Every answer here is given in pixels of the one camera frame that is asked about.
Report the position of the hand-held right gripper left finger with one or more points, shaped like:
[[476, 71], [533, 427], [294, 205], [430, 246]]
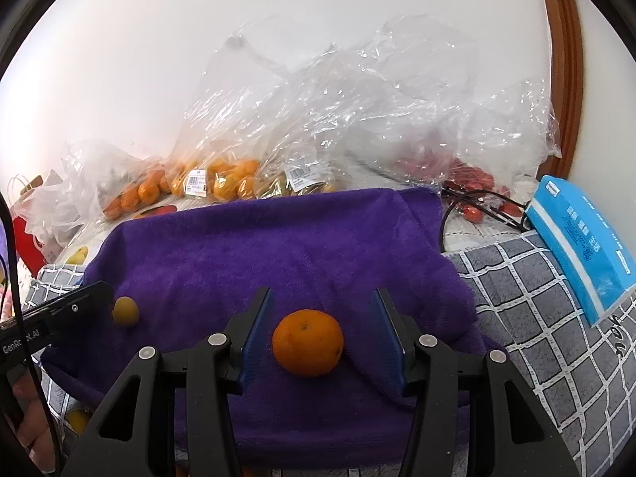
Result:
[[256, 338]]

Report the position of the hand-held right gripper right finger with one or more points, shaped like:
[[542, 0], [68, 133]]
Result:
[[390, 338]]

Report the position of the pile of cherry tomatoes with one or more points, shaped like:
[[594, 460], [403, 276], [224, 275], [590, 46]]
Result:
[[472, 179]]

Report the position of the purple towel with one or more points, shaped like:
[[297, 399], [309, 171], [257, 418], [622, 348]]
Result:
[[248, 248]]

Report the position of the white plastic bag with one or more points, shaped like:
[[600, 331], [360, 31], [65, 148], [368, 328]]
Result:
[[49, 208]]

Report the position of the grey checked blanket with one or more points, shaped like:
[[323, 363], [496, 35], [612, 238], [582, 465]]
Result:
[[521, 318]]

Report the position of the black glasses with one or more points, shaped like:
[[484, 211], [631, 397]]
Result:
[[477, 204]]

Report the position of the blue tissue pack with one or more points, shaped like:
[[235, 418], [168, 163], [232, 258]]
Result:
[[581, 253]]

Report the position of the pile of small tangerines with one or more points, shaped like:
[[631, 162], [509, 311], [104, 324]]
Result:
[[146, 191], [228, 179]]

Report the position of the red paper bag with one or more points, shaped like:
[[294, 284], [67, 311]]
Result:
[[30, 246]]

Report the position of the crumpled clear plastic bag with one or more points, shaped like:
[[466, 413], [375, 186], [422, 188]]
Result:
[[348, 99]]

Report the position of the wooden door frame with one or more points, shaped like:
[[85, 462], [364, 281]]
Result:
[[561, 59]]

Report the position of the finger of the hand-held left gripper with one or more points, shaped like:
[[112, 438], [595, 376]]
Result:
[[74, 305]]

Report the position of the pile of yellowish fruits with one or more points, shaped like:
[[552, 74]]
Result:
[[278, 190]]

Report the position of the large orange with stem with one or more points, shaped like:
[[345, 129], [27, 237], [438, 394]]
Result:
[[308, 342]]

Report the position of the small yellow-green fruit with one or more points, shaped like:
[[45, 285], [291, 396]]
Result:
[[125, 311]]

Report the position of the person's left hand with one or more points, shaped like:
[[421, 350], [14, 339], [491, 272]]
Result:
[[30, 407]]

